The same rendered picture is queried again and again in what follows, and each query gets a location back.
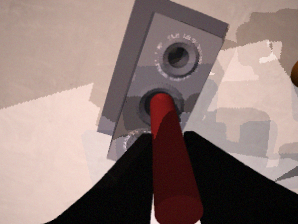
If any dark red peg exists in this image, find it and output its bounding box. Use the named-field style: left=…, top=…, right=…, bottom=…
left=149, top=93, right=204, bottom=224

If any orange cylinder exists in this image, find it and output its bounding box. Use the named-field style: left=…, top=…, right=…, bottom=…
left=290, top=61, right=298, bottom=88

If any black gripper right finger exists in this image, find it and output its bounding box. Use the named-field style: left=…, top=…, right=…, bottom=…
left=184, top=131, right=298, bottom=224

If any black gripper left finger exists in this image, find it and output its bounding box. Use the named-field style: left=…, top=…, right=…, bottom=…
left=45, top=133, right=153, bottom=224

